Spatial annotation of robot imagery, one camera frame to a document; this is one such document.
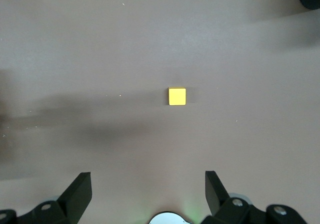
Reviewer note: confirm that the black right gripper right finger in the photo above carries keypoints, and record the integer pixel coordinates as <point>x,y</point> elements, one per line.
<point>217,199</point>

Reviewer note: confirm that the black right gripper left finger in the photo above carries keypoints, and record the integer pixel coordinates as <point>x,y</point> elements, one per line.
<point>75,196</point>

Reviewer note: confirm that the yellow wooden block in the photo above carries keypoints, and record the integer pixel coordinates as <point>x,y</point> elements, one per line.
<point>177,96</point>

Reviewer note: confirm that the brown table cover sheet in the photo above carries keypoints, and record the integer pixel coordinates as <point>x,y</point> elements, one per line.
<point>100,53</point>

